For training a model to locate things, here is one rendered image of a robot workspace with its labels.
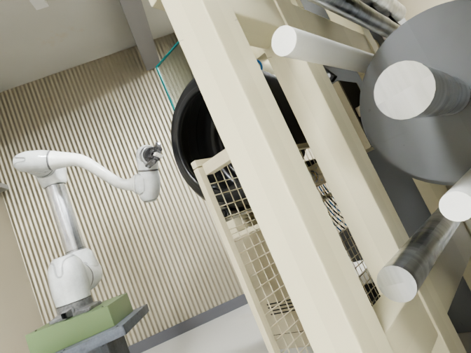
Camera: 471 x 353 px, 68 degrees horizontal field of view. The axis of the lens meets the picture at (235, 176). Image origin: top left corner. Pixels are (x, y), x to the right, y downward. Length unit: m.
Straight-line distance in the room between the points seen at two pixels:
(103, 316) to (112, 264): 2.89
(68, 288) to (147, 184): 0.58
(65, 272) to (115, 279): 2.77
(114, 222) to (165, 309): 1.21
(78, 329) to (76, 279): 0.22
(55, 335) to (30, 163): 0.80
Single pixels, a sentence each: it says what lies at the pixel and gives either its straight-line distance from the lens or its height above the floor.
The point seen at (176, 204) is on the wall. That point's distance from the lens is 4.43.
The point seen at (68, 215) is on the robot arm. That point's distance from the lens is 2.05.
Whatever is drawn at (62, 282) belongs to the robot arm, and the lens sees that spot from 1.80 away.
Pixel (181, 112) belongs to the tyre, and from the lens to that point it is 1.57.
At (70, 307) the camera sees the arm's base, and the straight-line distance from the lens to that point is 1.80.
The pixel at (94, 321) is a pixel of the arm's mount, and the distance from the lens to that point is 1.70.
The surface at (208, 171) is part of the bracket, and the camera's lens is 0.84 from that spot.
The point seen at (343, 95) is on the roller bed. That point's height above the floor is 1.13.
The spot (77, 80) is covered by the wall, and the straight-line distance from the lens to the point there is 5.19.
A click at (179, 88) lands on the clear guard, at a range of 2.68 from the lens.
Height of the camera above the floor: 0.80
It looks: 9 degrees up
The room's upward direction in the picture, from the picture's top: 23 degrees counter-clockwise
